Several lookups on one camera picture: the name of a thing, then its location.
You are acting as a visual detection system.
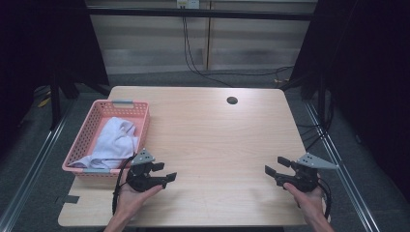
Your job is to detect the black tape piece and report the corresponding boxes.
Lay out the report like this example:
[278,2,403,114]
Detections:
[62,194,81,205]

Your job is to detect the black horizontal bar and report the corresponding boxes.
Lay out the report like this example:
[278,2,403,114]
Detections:
[86,7,319,22]

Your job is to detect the black hanging wall cable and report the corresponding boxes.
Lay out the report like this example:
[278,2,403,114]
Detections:
[181,7,295,88]

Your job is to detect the metal floor rail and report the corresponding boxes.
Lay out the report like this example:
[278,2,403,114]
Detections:
[0,99,77,232]
[303,101,382,232]

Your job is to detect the white printed towel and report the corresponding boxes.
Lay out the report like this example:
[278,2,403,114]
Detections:
[68,116,140,170]

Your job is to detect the dark curtain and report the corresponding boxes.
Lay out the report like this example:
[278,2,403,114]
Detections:
[0,0,111,156]
[289,0,410,201]

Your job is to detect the white wall socket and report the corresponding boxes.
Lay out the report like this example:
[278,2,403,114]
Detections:
[175,0,201,10]

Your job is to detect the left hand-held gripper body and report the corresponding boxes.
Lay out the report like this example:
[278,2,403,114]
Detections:
[125,148,167,193]

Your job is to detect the black metal stand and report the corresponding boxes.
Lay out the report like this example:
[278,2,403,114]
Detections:
[47,74,111,131]

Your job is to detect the black floor cables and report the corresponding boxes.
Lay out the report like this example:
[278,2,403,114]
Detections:
[295,95,335,153]

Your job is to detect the pink perforated plastic basket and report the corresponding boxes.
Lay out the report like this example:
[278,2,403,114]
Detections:
[61,99,152,180]

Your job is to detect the person's left hand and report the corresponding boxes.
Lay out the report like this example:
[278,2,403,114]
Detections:
[111,176,164,223]

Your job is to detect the right hand-held gripper cable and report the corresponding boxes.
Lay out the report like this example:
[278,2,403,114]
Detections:
[316,176,334,220]

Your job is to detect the hand-held gripper cable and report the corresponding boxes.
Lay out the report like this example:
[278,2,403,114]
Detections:
[111,154,137,217]
[316,176,334,220]

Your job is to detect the person's right hand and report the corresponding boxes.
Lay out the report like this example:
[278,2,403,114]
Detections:
[282,176,327,224]

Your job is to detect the left hand-held gripper cable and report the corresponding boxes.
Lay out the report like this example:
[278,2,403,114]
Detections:
[111,154,137,217]

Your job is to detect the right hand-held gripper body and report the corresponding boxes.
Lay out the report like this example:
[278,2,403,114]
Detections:
[282,152,340,193]

